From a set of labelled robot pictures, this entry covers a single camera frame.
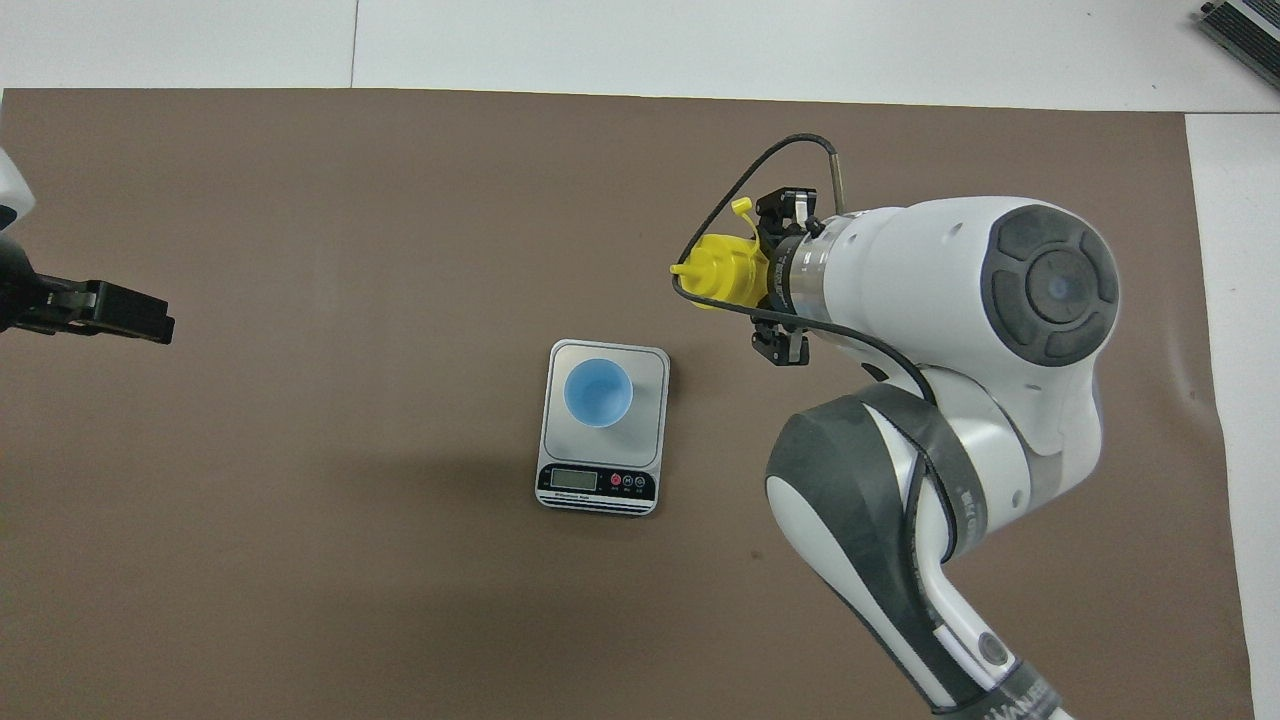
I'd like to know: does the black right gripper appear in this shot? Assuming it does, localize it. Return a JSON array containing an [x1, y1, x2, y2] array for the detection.
[[750, 188, 823, 366]]

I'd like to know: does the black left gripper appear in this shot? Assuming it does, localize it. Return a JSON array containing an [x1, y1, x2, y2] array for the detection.
[[0, 235, 176, 344]]

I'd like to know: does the silver digital kitchen scale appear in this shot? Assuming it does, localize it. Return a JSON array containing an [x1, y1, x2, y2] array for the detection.
[[535, 339, 671, 518]]

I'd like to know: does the brown paper mat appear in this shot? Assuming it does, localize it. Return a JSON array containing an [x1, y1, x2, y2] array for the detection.
[[0, 88, 1256, 720]]

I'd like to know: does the light blue plastic cup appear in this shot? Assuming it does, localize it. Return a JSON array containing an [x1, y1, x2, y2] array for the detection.
[[563, 358, 634, 429]]

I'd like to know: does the grey ribbed metal device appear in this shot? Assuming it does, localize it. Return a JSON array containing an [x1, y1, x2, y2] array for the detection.
[[1198, 0, 1280, 93]]

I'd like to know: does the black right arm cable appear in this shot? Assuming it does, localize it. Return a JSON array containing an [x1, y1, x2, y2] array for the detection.
[[672, 133, 991, 571]]

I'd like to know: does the yellow squeeze bottle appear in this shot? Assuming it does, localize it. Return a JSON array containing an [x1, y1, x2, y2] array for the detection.
[[670, 197, 771, 311]]

